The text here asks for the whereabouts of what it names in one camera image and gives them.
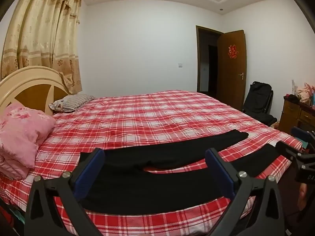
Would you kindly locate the dark door frame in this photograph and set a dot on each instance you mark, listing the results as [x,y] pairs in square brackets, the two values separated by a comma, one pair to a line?
[197,54]

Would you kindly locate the brown wooden door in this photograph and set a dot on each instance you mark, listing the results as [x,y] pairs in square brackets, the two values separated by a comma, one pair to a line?
[231,78]

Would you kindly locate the striped pillow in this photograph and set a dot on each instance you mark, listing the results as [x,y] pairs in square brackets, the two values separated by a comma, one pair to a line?
[71,102]

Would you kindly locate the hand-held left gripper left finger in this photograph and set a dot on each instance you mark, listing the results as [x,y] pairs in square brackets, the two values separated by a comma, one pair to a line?
[88,172]

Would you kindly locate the red plaid bed sheet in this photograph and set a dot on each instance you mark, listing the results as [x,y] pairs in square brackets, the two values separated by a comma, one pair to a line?
[160,113]

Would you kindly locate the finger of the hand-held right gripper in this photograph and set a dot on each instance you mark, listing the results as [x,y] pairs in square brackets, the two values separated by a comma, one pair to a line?
[285,148]
[300,135]

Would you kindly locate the pink floral quilt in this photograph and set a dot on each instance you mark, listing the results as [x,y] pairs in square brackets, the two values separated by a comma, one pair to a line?
[19,132]

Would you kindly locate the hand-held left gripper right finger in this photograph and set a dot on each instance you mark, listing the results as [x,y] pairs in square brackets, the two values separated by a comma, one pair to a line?
[219,174]

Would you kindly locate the red paper door decoration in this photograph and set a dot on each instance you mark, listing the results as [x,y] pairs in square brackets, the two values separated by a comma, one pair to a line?
[232,51]

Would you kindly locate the beige patterned curtain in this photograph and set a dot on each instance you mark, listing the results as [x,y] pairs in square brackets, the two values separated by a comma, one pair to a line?
[44,29]

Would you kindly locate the wooden cabinet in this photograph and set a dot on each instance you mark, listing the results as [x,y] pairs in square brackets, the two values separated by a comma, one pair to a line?
[292,113]

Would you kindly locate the black folding chair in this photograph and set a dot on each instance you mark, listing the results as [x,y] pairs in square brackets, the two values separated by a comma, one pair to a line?
[259,95]

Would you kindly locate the black pants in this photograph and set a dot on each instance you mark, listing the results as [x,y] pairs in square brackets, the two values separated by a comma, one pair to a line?
[160,189]

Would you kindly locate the cream wooden headboard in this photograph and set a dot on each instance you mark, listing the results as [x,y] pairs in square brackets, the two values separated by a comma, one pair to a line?
[32,95]

